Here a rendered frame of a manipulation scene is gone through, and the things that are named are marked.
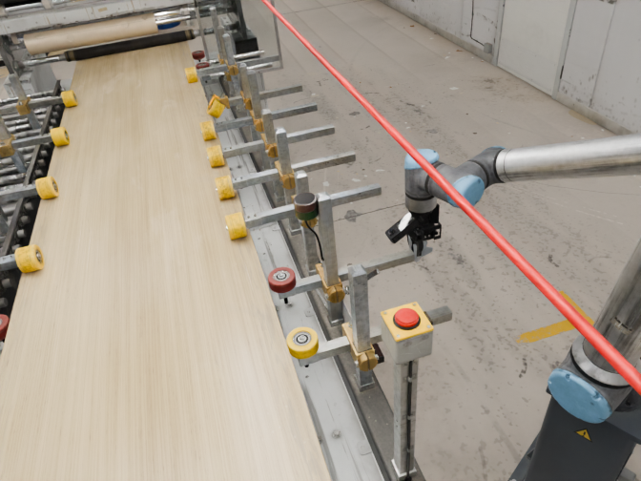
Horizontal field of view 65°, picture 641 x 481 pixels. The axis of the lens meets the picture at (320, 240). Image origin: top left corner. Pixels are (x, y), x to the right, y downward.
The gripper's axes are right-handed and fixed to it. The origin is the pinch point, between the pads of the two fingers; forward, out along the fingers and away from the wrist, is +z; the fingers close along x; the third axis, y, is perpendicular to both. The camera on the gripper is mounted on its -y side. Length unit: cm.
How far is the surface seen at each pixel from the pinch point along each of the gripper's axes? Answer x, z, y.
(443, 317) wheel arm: -26.6, -1.7, -3.8
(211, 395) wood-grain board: -34, -9, -67
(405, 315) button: -55, -41, -27
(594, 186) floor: 106, 87, 174
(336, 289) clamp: -7.9, -4.7, -27.9
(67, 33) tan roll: 251, -28, -118
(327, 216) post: -5.9, -29.4, -27.2
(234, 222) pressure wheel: 22, -16, -51
